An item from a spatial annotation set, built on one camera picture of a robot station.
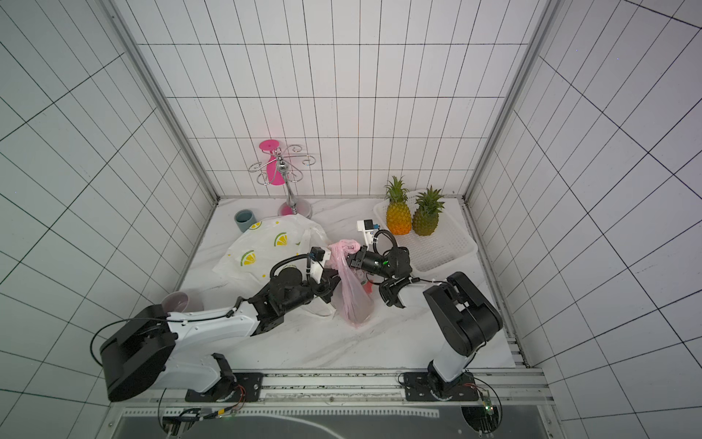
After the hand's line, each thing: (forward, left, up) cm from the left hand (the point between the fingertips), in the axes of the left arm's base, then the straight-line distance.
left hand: (343, 276), depth 79 cm
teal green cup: (+30, +41, -10) cm, 51 cm away
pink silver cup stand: (+34, +23, +12) cm, 43 cm away
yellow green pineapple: (+26, -29, -3) cm, 39 cm away
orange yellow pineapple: (+27, -20, -3) cm, 34 cm away
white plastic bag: (+11, +36, -13) cm, 39 cm away
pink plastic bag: (-6, -4, 0) cm, 7 cm away
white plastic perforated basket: (+21, -40, -11) cm, 47 cm away
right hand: (+4, +3, +10) cm, 11 cm away
